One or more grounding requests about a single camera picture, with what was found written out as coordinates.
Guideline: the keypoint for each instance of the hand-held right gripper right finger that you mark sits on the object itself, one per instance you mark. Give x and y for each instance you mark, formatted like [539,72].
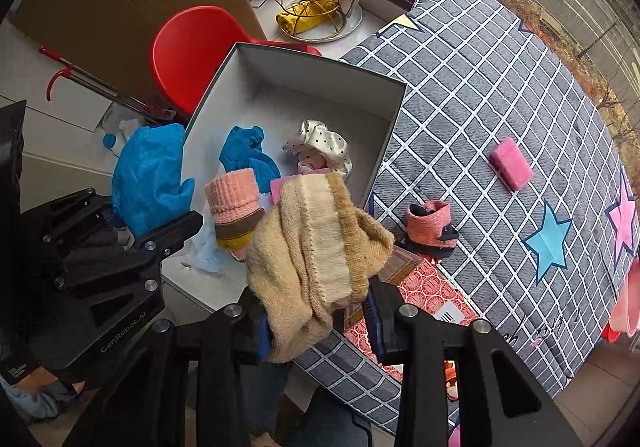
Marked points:
[375,327]

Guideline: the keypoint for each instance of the person's leg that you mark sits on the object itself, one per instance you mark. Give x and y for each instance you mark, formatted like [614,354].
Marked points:
[325,422]

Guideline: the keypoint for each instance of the brown cardboard packet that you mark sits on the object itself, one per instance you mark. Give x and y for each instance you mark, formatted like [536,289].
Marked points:
[400,268]

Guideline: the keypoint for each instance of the red patterned packet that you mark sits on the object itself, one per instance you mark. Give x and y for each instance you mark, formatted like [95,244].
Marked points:
[425,299]

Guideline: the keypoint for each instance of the beige knitted sock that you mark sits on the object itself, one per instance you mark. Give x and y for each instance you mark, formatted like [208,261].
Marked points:
[310,247]

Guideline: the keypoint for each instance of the pink and black knitted bootie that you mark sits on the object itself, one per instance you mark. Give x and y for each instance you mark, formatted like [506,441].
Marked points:
[430,227]

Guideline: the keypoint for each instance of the pink sponge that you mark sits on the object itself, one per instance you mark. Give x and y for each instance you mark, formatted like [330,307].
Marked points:
[510,164]

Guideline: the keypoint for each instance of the large blue cloth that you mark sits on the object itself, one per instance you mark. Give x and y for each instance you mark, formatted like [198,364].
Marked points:
[150,177]

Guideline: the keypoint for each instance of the light blue fluffy cloth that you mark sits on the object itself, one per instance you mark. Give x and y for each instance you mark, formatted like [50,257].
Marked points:
[207,249]

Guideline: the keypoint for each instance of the small blue cloth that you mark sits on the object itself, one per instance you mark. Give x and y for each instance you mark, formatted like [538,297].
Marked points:
[245,152]

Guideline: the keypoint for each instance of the pink plastic basin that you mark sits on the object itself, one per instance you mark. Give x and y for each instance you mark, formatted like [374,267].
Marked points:
[627,307]

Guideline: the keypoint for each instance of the white cardboard box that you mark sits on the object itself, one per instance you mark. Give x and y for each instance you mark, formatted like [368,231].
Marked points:
[300,92]

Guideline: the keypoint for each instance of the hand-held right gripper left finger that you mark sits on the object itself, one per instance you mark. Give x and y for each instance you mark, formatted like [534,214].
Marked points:
[262,337]

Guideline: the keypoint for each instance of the clear bottle with blue cap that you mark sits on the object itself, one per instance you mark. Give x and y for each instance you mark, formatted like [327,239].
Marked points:
[117,127]

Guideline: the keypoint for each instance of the yellow cloth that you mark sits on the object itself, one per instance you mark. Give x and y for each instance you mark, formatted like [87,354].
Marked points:
[305,13]

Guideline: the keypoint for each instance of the pink striped knitted sock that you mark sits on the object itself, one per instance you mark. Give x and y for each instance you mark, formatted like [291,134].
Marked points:
[235,212]

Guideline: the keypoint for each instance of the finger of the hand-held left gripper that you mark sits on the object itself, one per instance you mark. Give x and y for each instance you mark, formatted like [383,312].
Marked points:
[70,207]
[172,234]

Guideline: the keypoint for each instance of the red plastic chair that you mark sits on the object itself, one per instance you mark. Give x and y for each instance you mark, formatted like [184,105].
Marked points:
[200,52]

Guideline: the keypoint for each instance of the cream polka dot scrunchie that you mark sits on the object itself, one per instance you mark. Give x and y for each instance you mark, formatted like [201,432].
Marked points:
[322,144]

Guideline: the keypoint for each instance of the grey checkered blanket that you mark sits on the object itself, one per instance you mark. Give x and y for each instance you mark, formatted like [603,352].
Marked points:
[500,102]

